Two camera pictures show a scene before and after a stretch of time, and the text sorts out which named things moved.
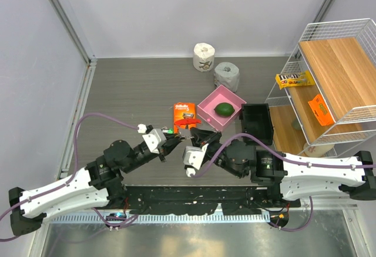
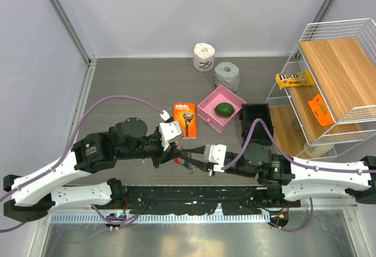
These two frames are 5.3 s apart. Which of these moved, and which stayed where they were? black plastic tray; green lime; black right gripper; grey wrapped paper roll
Moved: black right gripper
Stayed: black plastic tray; green lime; grey wrapped paper roll
